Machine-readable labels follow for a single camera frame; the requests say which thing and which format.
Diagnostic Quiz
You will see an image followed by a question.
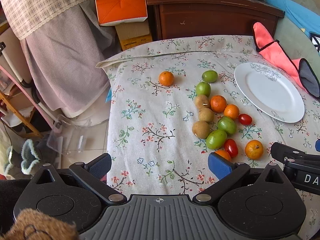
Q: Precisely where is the red cherry tomato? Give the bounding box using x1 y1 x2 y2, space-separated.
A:
238 114 253 126
224 139 239 158

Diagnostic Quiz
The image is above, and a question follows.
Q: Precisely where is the green fruit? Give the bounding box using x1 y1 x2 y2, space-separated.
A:
206 129 227 150
202 70 219 83
196 82 211 97

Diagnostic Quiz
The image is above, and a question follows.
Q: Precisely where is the green fruit oval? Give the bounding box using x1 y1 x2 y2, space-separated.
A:
217 116 237 135

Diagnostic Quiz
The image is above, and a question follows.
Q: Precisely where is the brown longan with stem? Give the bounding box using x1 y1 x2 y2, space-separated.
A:
194 94 210 110

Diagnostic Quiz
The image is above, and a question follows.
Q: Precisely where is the green fruit top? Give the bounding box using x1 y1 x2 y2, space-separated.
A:
202 70 219 83

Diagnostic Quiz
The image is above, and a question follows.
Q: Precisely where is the lone orange tangerine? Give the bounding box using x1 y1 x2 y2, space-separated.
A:
158 71 174 87

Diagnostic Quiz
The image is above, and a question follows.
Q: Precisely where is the white floral plate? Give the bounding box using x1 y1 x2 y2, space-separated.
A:
234 62 305 124

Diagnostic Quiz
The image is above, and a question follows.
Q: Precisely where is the wooden folding rack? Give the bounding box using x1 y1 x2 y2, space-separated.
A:
1 92 43 139

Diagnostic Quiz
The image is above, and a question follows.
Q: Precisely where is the brown plush toy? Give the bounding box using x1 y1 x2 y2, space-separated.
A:
1 209 80 239

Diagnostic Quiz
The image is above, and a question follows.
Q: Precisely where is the pink grey cloth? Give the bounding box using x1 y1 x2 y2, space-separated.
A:
252 22 319 99

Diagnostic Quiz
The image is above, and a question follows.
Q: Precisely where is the floral tablecloth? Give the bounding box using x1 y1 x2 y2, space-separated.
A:
97 35 319 196

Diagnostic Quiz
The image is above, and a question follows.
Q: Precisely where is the blue green plush cushion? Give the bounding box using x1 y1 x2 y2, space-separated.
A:
261 0 319 72

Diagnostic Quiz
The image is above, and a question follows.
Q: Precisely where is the cardboard box yellow label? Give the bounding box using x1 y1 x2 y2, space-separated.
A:
115 20 152 51

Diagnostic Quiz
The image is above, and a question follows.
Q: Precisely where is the dark wooden cabinet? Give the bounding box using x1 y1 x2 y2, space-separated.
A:
146 0 285 40

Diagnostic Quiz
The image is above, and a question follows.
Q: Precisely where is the orange box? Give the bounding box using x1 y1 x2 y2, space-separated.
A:
95 0 148 26

